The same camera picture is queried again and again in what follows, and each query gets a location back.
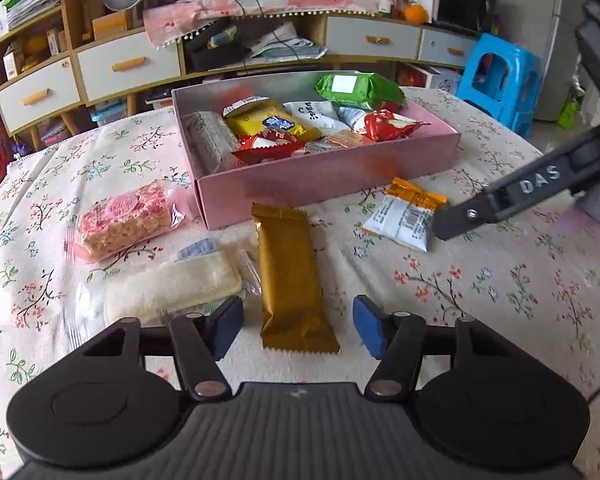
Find black storage case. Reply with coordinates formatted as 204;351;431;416
184;17;246;72

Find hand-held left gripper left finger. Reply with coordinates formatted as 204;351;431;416
82;295;245;402

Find clear bin blue lid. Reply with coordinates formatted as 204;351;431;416
89;97;131;128

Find grey refrigerator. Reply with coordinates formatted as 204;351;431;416
532;0;596;121

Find black power cable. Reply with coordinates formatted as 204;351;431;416
220;0;251;68
239;0;293;43

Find wooden shelf cabinet white drawers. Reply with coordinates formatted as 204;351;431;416
0;0;183;136

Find orange cracker packet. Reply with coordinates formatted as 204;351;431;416
325;130;376;150

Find clear bin pink lid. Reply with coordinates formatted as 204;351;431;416
40;117;73;146

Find blue plastic stool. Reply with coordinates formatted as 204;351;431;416
456;33;542;138

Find pink cardboard box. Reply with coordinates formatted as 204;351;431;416
171;69;462;230

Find floral tablecloth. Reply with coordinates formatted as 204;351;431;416
0;85;600;480

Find yellow cardboard box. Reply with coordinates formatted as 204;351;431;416
92;10;131;38

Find pink patterned cloth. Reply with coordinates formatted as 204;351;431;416
142;0;368;50

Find white printed toy box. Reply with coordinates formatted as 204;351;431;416
397;62;463;93

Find yellow cracker packet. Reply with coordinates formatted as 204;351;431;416
223;96;323;143

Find black white microwave oven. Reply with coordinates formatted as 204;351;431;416
437;0;496;36

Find green yellow cloth bundle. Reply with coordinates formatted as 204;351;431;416
207;27;238;48

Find orange white snack packet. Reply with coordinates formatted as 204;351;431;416
362;176;448;253

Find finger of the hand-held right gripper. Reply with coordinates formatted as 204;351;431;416
432;187;503;242

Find gold snack bar packet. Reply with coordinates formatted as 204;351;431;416
250;202;341;353

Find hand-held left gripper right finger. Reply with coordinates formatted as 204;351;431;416
352;295;513;402

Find clear cream roll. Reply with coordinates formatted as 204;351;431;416
182;111;241;173
75;239;261;326

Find pile of papers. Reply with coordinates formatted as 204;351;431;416
247;22;328;63

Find green plastic bottle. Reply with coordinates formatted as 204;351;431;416
557;95;581;128

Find red candy packet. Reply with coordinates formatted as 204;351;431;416
365;109;431;142
231;130;306;165

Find pink nougat bar packet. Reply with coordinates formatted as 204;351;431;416
65;180;190;263

